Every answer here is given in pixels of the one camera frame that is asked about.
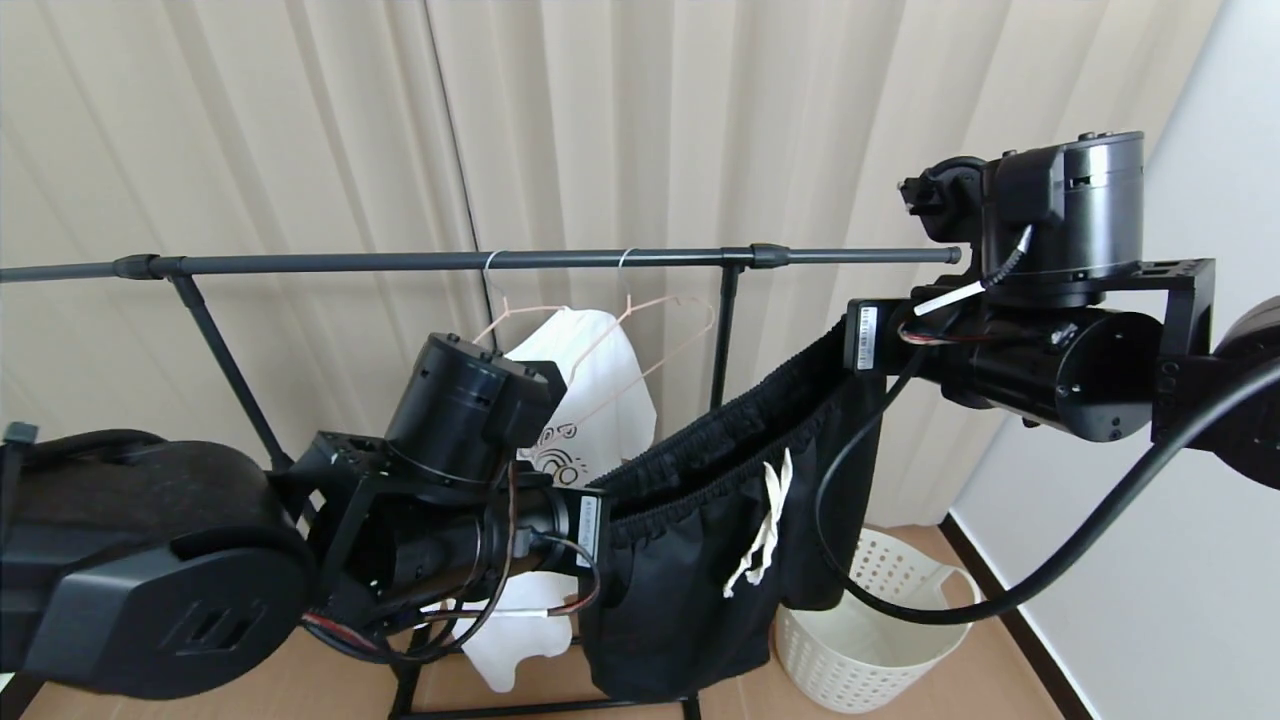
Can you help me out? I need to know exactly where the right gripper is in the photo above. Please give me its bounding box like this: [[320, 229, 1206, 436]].
[[845, 298, 1166, 443]]

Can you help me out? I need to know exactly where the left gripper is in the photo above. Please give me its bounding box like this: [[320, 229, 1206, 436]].
[[385, 485, 611, 621]]

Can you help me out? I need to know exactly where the white printed t-shirt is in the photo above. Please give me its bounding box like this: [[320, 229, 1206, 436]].
[[420, 307, 659, 693]]

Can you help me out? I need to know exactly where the black garment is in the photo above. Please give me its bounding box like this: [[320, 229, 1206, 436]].
[[578, 320, 886, 706]]

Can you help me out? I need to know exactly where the pink clothes hanger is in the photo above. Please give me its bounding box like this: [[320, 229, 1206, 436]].
[[470, 252, 561, 351], [570, 250, 717, 426]]

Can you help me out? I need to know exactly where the black clothes rack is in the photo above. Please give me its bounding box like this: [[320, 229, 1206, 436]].
[[0, 243, 961, 720]]

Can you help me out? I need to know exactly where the white laundry basket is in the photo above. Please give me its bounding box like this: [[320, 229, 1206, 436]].
[[775, 525, 983, 713]]

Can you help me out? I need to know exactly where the beige curtain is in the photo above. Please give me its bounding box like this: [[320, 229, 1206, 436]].
[[0, 0, 1226, 531]]

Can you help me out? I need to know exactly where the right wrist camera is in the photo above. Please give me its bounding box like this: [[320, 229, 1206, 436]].
[[898, 157, 991, 241]]

